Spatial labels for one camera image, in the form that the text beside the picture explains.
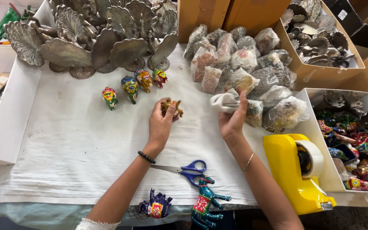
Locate person's left hand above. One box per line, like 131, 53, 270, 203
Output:
144, 97, 180, 151

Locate person's right hand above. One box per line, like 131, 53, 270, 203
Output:
218, 91, 249, 138

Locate grey polishing cloth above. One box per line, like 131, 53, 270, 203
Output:
210, 88, 241, 114

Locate small golden brown animal figurine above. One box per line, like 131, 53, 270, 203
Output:
162, 99, 184, 118

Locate thin silver bangle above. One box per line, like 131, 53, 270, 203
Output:
242, 151, 255, 172

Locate small blue green painted elephant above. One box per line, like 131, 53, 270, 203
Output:
121, 76, 139, 105

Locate small yellow orange painted elephant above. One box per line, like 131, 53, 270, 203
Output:
134, 68, 153, 93

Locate small red painted elephant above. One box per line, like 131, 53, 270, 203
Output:
152, 68, 168, 89

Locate heap of plastic wrapped figurines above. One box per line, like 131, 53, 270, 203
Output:
184, 24, 310, 133

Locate yellow tape dispenser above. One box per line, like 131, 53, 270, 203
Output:
263, 133, 337, 215

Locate purple painted elephant figurine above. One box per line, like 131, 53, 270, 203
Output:
136, 188, 173, 219

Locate white table sheet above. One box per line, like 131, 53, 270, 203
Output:
0, 42, 300, 207

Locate teal painted horse figurine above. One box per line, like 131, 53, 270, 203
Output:
191, 174, 232, 230

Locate clear tape roll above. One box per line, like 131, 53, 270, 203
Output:
295, 139, 325, 178

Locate group of metal peacock figurines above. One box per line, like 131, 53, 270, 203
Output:
4, 0, 179, 80

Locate plain brown cardboard box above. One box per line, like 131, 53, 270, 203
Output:
222, 0, 292, 37
177, 0, 231, 44

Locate white sleeve cuff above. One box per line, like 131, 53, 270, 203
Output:
75, 217, 121, 230

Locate cardboard box of metal figurines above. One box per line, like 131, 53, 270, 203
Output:
273, 0, 366, 92

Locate white box of painted figurines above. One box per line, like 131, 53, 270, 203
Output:
291, 88, 368, 195

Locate light blue tablecloth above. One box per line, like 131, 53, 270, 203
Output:
0, 201, 242, 230

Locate white cardboard tray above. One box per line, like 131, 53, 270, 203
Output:
0, 0, 57, 168

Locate black box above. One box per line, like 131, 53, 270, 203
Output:
329, 0, 368, 50

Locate large green painted figurine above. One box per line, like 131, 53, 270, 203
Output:
0, 3, 22, 45

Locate black bead bracelet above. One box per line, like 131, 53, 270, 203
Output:
137, 150, 156, 165

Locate blue handled scissors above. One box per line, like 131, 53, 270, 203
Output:
151, 160, 207, 187

